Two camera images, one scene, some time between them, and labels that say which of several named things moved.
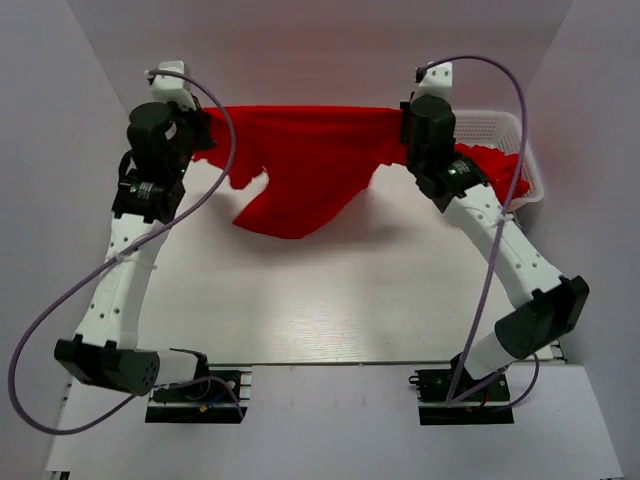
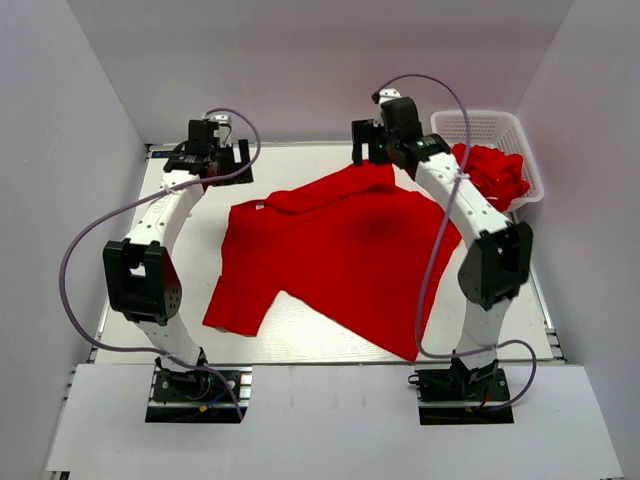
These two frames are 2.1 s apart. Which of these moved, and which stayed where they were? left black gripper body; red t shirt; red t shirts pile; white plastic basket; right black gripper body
Moved: right black gripper body; red t shirt; left black gripper body
Stayed: white plastic basket; red t shirts pile
